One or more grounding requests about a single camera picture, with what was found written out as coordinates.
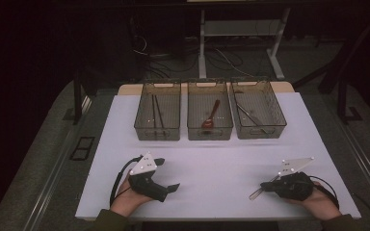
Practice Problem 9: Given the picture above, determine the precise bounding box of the black upright stand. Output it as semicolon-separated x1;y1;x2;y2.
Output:
71;68;93;126
335;74;364;125

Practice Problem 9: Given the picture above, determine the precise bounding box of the black chopstick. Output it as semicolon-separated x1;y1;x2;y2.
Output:
151;93;158;137
154;93;168;137

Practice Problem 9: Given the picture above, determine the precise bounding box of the beige wooden board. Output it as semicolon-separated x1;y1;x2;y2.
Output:
118;81;296;96

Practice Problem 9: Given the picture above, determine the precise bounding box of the metal floor rail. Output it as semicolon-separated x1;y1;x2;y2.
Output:
21;95;93;231
331;117;370;210

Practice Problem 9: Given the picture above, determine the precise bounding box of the black floor frame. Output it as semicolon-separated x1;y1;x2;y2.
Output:
68;136;96;162

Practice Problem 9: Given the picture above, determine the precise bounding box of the person's left hand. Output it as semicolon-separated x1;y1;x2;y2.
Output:
109;173;154;218

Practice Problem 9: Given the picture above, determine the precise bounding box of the smoky clear plastic bin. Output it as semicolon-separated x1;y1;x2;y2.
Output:
133;81;183;141
186;80;234;141
228;78;288;141

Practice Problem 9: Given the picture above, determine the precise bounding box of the silver metal utensil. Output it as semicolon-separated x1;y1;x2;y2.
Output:
235;102;273;136

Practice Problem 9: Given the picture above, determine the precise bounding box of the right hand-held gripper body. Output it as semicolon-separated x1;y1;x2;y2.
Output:
269;156;316;203

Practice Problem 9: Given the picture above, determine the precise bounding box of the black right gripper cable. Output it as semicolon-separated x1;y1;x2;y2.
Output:
307;174;340;210

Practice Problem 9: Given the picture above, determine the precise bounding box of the person's right hand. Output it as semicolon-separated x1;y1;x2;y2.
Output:
283;180;343;221

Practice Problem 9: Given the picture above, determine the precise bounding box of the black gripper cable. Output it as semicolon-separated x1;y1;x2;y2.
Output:
109;155;143;208
307;174;340;210

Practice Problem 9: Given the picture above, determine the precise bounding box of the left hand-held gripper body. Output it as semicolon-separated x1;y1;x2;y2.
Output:
127;151;171;203

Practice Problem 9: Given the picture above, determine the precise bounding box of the white metal stand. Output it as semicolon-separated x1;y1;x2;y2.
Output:
198;7;293;82

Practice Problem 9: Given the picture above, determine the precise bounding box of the white floor cable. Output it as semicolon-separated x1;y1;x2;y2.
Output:
216;47;255;78

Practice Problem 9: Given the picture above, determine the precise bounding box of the brown wooden spoon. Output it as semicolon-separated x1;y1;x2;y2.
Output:
199;98;222;135

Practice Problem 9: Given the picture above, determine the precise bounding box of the bundle of black floor cables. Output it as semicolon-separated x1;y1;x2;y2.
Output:
128;14;204;80

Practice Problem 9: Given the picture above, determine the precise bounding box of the black slanted bar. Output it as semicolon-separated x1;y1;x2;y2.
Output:
292;6;370;94

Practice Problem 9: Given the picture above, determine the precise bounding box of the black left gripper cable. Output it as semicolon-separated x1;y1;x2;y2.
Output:
109;155;143;208

